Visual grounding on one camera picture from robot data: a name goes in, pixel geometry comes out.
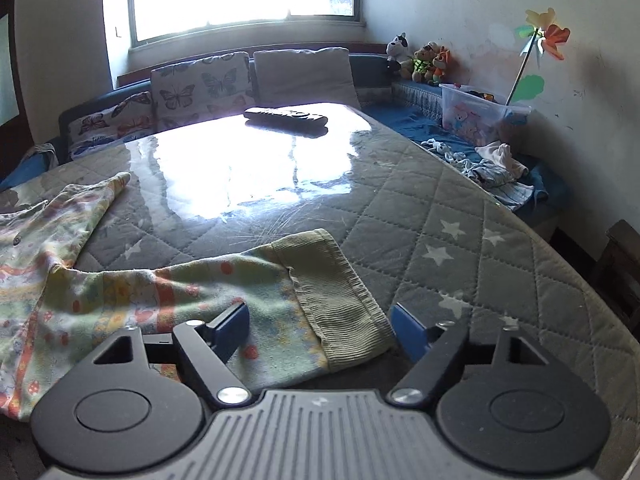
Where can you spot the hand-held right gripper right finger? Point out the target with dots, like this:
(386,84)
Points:
(405,332)

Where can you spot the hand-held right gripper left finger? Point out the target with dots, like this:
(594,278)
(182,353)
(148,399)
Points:
(235,322)

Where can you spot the pastel patterned baby garment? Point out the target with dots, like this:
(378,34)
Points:
(150,290)

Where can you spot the grey cloth on sofa arm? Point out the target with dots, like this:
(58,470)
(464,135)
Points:
(42,155)

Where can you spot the grey quilted star table cover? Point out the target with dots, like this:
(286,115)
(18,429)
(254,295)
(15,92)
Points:
(450,210)

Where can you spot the striped grey cloth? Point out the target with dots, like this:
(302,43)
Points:
(500,185)

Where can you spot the small white rag toy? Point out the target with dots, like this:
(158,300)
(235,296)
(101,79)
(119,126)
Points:
(442,150)

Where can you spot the white cloth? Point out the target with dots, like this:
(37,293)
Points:
(502,157)

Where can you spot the black remote control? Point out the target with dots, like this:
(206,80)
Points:
(285,119)

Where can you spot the blue sofa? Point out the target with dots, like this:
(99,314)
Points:
(415,115)

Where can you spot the dark wooden chair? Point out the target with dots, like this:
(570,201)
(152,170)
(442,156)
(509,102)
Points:
(620,265)

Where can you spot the low butterfly print cushion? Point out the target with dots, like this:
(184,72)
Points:
(112,125)

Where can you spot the clear plastic storage box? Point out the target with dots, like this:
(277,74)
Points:
(480,112)

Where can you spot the large butterfly print cushion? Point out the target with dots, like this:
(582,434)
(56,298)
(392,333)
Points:
(200,90)

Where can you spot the plain beige cushion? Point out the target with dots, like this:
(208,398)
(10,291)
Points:
(305,77)

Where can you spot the brown bear plush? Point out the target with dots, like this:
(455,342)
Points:
(423,62)

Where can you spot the orange fox plush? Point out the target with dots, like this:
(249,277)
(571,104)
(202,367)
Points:
(441,62)

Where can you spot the black and white cow plush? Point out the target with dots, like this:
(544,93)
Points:
(397,50)

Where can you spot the colourful pinwheel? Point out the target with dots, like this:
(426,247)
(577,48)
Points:
(547,35)

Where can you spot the dark wooden door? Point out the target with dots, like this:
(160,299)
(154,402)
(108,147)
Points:
(6,70)

